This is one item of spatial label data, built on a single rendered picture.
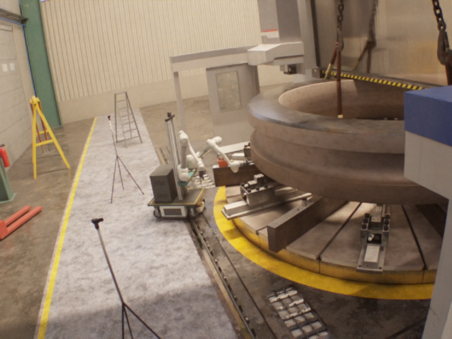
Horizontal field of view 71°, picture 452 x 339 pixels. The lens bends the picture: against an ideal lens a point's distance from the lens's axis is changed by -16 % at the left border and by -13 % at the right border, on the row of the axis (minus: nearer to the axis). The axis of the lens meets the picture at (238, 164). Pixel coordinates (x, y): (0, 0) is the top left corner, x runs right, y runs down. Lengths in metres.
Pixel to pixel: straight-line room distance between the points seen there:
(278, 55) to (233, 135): 2.61
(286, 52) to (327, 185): 4.47
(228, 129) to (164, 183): 3.75
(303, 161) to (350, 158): 0.73
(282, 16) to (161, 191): 4.78
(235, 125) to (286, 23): 3.06
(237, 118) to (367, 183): 5.74
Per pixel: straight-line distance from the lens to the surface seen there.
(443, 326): 1.87
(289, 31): 8.68
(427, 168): 1.59
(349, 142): 4.44
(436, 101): 1.48
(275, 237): 4.60
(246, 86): 9.65
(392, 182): 4.61
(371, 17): 8.03
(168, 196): 6.44
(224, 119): 9.59
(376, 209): 4.57
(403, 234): 5.10
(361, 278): 4.68
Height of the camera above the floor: 2.96
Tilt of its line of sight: 20 degrees down
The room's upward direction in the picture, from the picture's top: 7 degrees counter-clockwise
